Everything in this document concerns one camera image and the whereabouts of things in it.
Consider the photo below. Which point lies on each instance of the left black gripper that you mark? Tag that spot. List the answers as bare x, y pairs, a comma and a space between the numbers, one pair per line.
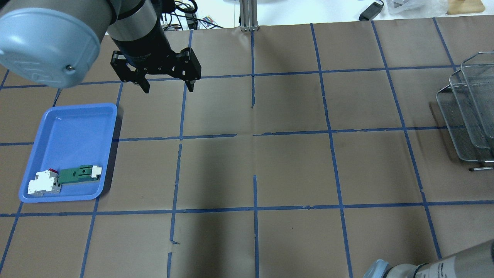
146, 47

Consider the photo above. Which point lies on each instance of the clear plastic bag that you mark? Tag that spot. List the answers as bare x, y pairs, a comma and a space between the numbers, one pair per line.
417, 8

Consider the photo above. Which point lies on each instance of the wire mesh shelf basket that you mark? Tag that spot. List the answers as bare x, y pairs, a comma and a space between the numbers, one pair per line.
466, 105

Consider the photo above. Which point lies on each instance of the blue plastic tray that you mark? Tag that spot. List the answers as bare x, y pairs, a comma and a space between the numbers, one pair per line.
67, 137

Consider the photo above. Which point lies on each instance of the wooden board stand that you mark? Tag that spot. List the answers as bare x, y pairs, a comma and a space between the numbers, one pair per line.
460, 7

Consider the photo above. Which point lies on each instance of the black power adapter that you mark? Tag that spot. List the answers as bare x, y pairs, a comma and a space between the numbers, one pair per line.
371, 11

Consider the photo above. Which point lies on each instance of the green terminal block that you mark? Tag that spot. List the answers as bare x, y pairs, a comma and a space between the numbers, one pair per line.
81, 174

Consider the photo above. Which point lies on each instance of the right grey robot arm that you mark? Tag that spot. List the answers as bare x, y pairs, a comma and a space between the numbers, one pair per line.
474, 262

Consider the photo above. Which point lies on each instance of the white circuit breaker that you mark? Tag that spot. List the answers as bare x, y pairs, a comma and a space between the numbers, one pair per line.
45, 182

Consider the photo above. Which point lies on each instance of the aluminium frame post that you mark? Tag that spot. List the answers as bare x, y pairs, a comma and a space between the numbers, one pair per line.
248, 15

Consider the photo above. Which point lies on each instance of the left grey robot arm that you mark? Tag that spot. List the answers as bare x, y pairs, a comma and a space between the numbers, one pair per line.
55, 42

